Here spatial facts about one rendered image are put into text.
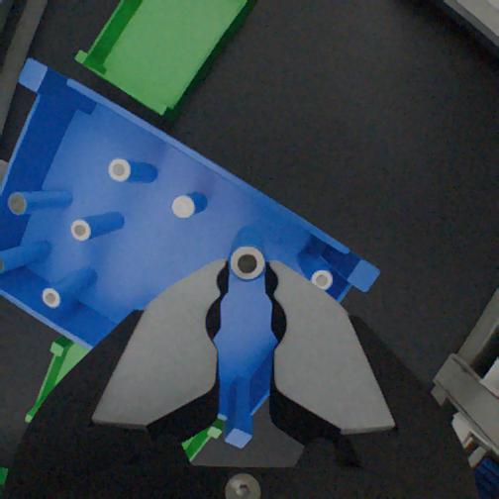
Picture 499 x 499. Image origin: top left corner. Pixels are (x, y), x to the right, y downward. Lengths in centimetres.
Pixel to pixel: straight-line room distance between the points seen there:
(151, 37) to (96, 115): 40
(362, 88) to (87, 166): 54
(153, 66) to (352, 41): 40
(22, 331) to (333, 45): 99
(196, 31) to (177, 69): 9
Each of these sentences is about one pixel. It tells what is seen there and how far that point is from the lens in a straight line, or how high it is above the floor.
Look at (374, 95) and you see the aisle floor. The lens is 68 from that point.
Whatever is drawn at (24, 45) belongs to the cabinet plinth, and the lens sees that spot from 81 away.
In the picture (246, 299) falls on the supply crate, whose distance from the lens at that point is 29.
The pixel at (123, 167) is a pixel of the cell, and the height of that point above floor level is 39.
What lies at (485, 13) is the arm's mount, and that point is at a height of 8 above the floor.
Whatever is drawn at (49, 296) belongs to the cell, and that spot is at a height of 39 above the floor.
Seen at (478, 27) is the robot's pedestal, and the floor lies 6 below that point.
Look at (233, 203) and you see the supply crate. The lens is 27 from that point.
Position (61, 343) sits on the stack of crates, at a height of 23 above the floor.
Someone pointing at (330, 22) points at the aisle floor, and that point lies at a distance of 70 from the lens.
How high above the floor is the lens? 59
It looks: 77 degrees down
